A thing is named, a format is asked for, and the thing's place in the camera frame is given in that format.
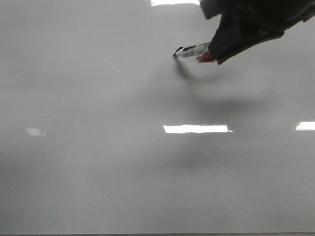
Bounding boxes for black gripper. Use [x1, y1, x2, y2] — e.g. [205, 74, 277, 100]
[199, 0, 315, 65]

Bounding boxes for white black whiteboard marker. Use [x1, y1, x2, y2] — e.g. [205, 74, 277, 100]
[173, 42, 216, 63]

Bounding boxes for white whiteboard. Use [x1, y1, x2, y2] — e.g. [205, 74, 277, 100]
[0, 0, 315, 234]

